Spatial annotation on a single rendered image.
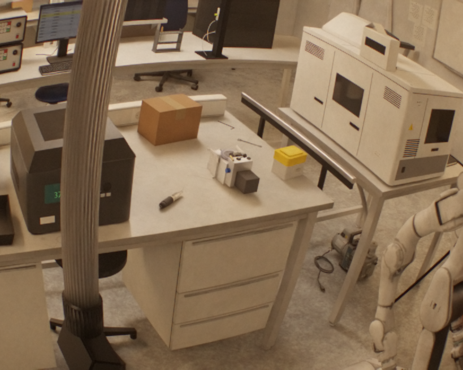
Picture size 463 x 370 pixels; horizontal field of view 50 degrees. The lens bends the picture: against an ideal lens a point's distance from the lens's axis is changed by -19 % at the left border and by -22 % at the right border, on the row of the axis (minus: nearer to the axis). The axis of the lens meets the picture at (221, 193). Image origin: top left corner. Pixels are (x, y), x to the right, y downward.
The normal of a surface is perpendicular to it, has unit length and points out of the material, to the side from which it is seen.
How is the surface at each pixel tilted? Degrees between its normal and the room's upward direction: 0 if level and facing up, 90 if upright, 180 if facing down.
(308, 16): 90
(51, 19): 86
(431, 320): 89
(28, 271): 90
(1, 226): 0
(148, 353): 0
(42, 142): 0
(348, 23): 40
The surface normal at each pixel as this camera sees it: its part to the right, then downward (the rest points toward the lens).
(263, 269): 0.48, 0.50
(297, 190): 0.16, -0.86
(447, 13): -0.86, 0.12
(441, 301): -0.72, 0.14
